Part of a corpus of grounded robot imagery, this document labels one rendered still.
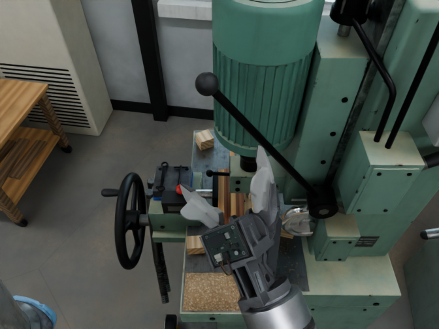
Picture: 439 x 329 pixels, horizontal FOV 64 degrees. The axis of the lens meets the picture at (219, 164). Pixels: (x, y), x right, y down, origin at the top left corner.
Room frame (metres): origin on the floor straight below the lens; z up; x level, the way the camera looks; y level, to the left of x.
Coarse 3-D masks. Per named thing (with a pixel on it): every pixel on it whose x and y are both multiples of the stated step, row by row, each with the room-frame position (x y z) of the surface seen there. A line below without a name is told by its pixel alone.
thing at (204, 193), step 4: (216, 176) 0.58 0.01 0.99; (212, 180) 0.57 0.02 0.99; (216, 180) 0.57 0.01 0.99; (212, 184) 0.56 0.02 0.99; (216, 184) 0.56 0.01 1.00; (212, 188) 0.55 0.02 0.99; (216, 188) 0.54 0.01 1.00; (200, 192) 0.56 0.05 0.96; (204, 192) 0.56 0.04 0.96; (208, 192) 0.56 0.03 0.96; (212, 192) 0.53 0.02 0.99; (216, 192) 0.53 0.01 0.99; (204, 196) 0.55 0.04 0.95; (208, 196) 0.55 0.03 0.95; (212, 196) 0.52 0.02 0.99; (216, 196) 0.52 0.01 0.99; (212, 200) 0.51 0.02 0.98; (216, 200) 0.51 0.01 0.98; (212, 204) 0.51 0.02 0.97; (216, 204) 0.51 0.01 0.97
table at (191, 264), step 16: (192, 160) 0.72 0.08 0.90; (208, 160) 0.72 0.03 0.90; (224, 160) 0.72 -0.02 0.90; (160, 240) 0.47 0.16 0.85; (176, 240) 0.47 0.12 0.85; (192, 256) 0.40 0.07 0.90; (192, 272) 0.36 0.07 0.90; (208, 272) 0.36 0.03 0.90; (192, 320) 0.26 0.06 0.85; (208, 320) 0.26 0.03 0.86; (224, 320) 0.26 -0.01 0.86; (240, 320) 0.26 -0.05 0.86
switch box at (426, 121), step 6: (438, 96) 0.44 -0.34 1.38; (432, 102) 0.45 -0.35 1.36; (438, 102) 0.43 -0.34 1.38; (432, 108) 0.44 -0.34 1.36; (438, 108) 0.42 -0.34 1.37; (426, 114) 0.44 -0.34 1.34; (432, 114) 0.43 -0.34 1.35; (438, 114) 0.42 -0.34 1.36; (426, 120) 0.44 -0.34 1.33; (432, 120) 0.42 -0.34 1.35; (438, 120) 0.41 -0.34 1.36; (426, 126) 0.43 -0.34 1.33; (432, 126) 0.41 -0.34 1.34; (438, 126) 0.40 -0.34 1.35; (432, 132) 0.41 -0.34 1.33; (438, 132) 0.40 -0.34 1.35; (432, 138) 0.40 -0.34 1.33; (438, 138) 0.39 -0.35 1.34; (438, 144) 0.39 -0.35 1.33
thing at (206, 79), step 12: (204, 72) 0.42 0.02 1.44; (204, 84) 0.41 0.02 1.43; (216, 84) 0.41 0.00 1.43; (216, 96) 0.41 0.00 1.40; (228, 108) 0.41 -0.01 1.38; (240, 120) 0.41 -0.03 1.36; (252, 132) 0.41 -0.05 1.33; (264, 144) 0.41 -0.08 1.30; (276, 156) 0.41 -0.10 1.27; (288, 168) 0.41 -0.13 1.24; (300, 180) 0.41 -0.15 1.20; (312, 192) 0.41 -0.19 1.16; (324, 192) 0.42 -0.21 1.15; (312, 204) 0.40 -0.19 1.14; (324, 204) 0.39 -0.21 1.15; (336, 204) 0.40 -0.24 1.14; (312, 216) 0.39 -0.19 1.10; (324, 216) 0.39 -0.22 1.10
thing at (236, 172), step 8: (232, 160) 0.58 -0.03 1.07; (272, 160) 0.58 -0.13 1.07; (232, 168) 0.55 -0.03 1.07; (240, 168) 0.55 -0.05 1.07; (272, 168) 0.55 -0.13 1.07; (280, 168) 0.55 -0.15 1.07; (232, 176) 0.53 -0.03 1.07; (240, 176) 0.53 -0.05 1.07; (248, 176) 0.53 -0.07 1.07; (280, 176) 0.53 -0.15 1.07; (232, 184) 0.52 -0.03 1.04; (240, 184) 0.52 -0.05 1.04; (248, 184) 0.52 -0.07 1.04; (280, 184) 0.52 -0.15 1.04; (232, 192) 0.52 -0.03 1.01; (240, 192) 0.52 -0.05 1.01; (248, 192) 0.52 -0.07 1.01; (280, 192) 0.52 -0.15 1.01
